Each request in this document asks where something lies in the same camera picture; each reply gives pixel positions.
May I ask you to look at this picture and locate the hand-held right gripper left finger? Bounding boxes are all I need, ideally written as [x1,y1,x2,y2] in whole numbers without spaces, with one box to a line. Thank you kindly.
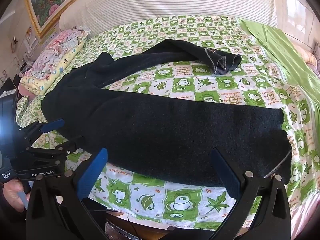
[26,147,108,240]

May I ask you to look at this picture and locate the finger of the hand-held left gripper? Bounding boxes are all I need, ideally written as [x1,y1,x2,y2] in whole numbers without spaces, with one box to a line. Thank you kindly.
[19,119,65,146]
[25,135,84,161]

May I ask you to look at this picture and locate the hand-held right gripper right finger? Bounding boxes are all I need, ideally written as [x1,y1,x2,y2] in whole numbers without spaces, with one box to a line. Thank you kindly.
[211,148,292,240]

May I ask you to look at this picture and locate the black pants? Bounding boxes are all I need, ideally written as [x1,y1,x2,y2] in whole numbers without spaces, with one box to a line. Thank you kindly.
[41,39,292,188]

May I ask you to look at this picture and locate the person's left hand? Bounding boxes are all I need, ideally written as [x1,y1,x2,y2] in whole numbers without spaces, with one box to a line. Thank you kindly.
[0,179,32,212]

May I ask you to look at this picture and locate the folded floral quilts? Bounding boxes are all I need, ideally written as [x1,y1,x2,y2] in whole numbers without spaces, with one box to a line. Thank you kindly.
[20,38,85,96]

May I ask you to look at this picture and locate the pink pillow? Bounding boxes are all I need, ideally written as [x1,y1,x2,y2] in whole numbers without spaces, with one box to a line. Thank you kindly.
[18,82,33,98]

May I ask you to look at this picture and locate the green printed bed sheet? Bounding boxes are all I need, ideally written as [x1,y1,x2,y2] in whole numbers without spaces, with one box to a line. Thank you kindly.
[15,15,320,231]

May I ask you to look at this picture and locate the pink floral folded quilt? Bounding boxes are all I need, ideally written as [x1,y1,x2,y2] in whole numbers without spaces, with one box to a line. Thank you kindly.
[25,26,91,78]

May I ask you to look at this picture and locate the plain green sheet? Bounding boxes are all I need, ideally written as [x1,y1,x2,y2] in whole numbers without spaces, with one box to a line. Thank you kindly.
[235,17,320,110]

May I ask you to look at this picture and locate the pink bedding bundle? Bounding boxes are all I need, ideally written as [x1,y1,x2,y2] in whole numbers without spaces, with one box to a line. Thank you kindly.
[302,49,320,78]

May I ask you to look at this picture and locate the white striped headboard cushion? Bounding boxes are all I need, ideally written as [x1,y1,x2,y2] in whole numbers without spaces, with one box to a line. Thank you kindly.
[59,0,279,34]

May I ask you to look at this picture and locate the small wall poster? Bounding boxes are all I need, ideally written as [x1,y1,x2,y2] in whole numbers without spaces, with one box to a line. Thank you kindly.
[24,26,40,46]

